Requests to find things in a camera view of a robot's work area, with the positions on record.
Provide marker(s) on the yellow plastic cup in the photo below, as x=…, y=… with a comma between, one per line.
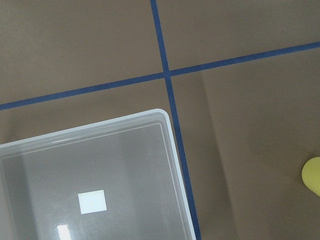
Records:
x=311, y=175

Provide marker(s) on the translucent plastic storage box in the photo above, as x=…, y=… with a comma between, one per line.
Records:
x=118, y=179

